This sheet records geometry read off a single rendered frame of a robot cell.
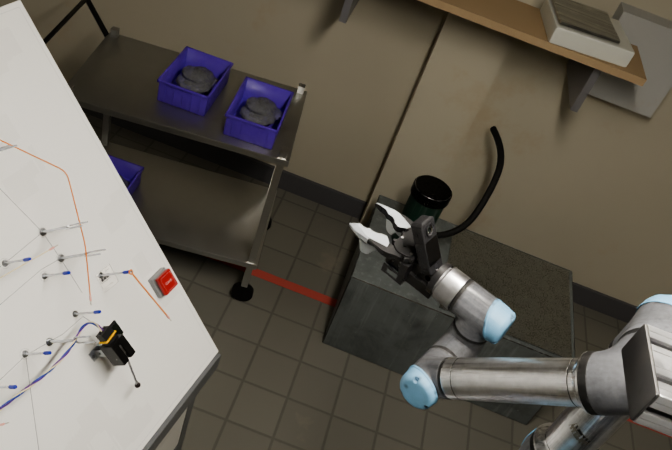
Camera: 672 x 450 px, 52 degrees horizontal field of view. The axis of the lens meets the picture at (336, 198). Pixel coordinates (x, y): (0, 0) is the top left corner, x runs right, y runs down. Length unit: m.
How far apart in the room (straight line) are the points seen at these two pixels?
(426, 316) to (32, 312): 1.78
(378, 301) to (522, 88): 1.22
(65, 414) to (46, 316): 0.22
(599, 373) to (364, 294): 1.91
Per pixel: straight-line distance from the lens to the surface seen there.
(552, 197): 3.70
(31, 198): 1.63
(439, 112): 3.26
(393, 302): 2.93
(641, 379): 0.73
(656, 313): 1.20
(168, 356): 1.85
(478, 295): 1.33
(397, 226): 1.40
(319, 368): 3.13
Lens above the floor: 2.45
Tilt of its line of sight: 38 degrees down
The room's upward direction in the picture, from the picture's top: 21 degrees clockwise
